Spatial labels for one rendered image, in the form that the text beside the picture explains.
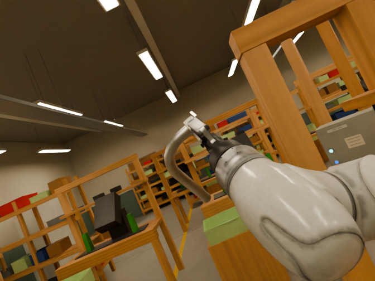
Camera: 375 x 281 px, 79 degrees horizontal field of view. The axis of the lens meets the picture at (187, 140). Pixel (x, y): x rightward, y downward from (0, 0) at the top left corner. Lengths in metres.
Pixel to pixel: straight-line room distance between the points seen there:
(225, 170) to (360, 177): 0.18
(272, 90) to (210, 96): 9.92
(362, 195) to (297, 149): 0.51
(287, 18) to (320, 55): 11.42
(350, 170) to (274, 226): 0.16
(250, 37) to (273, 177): 0.68
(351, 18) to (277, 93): 0.36
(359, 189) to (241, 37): 0.67
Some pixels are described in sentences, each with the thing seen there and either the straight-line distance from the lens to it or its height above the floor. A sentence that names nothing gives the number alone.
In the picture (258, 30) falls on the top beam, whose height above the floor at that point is 1.90.
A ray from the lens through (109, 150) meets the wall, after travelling 11.43.
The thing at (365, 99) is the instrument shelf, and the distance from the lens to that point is 0.98.
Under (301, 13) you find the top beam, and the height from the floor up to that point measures 1.89.
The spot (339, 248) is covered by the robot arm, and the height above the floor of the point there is 1.45.
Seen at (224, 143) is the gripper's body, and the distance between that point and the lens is 0.42.
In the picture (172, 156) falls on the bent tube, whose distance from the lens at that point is 0.61.
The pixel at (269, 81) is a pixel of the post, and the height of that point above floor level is 1.72.
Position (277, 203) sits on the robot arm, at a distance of 0.29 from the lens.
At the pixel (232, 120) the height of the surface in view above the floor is 2.08.
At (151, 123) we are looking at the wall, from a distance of 10.85.
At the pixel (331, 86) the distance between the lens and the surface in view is 8.67.
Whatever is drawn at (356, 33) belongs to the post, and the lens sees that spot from 1.06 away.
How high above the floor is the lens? 1.59
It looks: 4 degrees up
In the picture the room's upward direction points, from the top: 24 degrees counter-clockwise
